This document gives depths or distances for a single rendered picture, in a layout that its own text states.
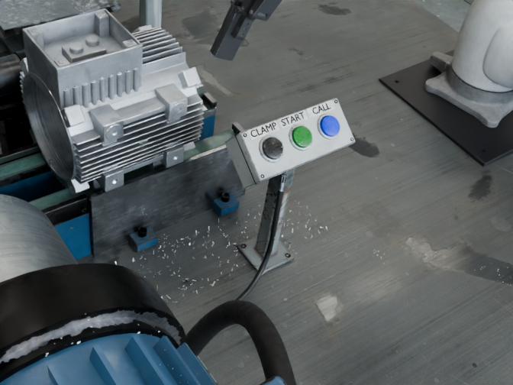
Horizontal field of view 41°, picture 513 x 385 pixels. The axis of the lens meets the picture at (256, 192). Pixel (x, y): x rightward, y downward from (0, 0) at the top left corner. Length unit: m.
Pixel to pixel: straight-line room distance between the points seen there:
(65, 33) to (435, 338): 0.70
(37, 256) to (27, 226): 0.05
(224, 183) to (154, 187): 0.15
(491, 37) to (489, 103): 0.16
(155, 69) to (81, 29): 0.11
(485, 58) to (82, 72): 0.85
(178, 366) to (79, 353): 0.05
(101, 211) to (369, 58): 0.82
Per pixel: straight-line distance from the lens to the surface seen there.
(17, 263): 0.66
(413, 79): 1.59
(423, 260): 1.20
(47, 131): 1.08
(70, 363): 0.36
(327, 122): 0.96
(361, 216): 1.23
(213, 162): 1.11
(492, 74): 1.48
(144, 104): 0.96
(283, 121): 0.93
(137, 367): 0.36
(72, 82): 0.91
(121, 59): 0.93
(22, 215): 0.72
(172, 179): 1.08
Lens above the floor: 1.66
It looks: 44 degrees down
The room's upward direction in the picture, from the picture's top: 10 degrees clockwise
